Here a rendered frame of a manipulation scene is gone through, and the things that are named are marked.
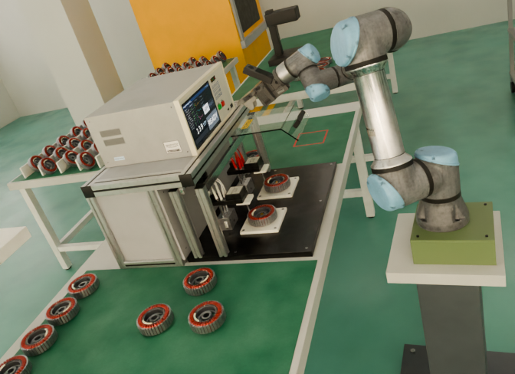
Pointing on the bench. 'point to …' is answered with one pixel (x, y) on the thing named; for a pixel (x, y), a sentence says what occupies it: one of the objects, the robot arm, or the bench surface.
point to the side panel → (136, 230)
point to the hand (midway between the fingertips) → (238, 102)
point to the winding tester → (156, 117)
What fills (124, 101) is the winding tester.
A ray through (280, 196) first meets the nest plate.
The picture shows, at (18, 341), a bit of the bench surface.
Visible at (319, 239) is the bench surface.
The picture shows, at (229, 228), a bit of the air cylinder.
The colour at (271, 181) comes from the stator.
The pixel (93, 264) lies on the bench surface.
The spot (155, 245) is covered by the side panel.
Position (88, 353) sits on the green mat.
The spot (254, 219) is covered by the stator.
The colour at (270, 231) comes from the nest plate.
